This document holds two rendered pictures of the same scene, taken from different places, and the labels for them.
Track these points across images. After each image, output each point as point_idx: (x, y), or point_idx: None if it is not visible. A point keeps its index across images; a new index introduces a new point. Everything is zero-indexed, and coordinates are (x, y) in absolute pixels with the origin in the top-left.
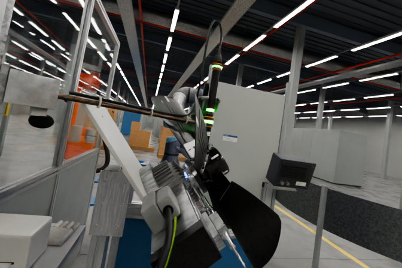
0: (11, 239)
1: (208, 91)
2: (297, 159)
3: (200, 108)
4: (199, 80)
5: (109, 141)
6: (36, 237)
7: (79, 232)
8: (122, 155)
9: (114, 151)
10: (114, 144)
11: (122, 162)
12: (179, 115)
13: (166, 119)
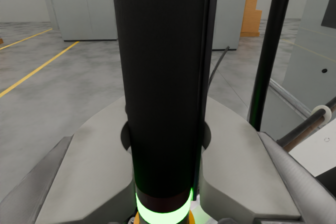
0: None
1: (208, 74)
2: None
3: (212, 73)
4: None
5: (317, 131)
6: None
7: None
8: (308, 162)
9: (304, 140)
10: (323, 147)
11: (291, 153)
12: (279, 139)
13: (325, 173)
